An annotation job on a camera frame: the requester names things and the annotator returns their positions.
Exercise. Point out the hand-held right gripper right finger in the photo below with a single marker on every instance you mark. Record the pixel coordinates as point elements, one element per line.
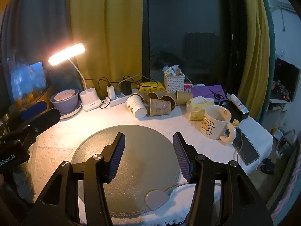
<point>182,156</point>

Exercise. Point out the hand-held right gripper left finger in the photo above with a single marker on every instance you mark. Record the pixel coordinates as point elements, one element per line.
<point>117,156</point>

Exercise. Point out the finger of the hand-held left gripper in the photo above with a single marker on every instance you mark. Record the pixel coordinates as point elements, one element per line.
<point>44,119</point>
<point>33,109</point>

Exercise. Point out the brown printed paper cup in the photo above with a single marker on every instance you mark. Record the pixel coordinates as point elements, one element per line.
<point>160,107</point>

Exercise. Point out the white paper cup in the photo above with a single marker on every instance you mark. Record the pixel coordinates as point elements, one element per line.
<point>135,106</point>

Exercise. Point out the round grey tray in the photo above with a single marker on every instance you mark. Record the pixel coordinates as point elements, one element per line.
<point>138,150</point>

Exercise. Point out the white tablecloth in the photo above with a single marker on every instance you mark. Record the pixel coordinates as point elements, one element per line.
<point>61,136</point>

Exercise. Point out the purple bowl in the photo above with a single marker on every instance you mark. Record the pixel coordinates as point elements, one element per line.
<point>67,106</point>

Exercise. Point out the white plate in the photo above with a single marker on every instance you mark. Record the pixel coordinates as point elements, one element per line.
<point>73,114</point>

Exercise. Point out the blue picture screen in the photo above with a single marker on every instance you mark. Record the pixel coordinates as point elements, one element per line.
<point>28,80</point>

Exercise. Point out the white bear print mug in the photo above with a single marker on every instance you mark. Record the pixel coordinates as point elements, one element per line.
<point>215,124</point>

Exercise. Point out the yellow tissue pack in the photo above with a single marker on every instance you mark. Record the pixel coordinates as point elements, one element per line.
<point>198,108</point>

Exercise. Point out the white power strip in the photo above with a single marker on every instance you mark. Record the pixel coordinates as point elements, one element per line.
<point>120,100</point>

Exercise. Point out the white charger plug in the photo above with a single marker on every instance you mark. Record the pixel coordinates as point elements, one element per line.
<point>111,91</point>

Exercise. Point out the white desk lamp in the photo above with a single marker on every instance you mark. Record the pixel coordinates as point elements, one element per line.
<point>67,54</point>

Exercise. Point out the black smartphone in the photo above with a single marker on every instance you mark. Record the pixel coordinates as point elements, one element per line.
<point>248,149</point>

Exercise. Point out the small pink box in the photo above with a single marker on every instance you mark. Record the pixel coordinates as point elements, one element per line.
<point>187,88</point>

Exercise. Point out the black charger plug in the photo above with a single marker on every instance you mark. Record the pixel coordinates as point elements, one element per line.
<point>126,87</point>

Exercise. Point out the black rectangular box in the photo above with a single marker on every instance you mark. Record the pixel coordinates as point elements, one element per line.
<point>237,113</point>

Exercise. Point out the white plastic basket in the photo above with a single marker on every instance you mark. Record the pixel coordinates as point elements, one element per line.
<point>174,83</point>

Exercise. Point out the yellow printed packet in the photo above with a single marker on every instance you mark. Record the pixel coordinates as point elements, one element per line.
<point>151,87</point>

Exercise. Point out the white tube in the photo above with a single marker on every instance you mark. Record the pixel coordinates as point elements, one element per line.
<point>239,103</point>

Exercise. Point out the grey curtain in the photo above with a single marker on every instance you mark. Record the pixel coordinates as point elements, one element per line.
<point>37,23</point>

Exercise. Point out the small packets bundle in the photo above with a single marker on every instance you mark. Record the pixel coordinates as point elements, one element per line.
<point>172,70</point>

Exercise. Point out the yellow curtain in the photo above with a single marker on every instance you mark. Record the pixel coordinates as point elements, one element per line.
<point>105,28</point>
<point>255,51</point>

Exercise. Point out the dark window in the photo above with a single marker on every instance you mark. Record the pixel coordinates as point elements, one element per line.
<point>188,23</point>

